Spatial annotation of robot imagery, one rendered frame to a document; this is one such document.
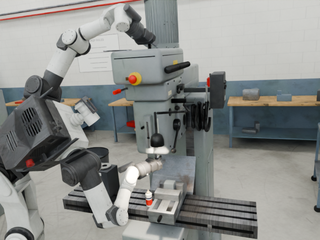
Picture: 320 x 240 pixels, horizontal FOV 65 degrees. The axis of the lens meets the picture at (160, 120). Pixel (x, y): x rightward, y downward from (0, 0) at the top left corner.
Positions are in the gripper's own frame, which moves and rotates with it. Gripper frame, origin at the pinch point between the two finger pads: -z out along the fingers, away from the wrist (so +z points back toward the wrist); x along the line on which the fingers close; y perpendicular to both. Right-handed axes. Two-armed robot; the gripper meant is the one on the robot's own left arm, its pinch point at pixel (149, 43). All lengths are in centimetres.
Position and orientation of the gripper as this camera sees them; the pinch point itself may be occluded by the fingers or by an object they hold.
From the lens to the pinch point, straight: 140.6
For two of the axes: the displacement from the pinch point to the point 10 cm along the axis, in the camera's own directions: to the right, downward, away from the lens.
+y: 2.3, -9.6, 1.7
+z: -5.2, -2.7, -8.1
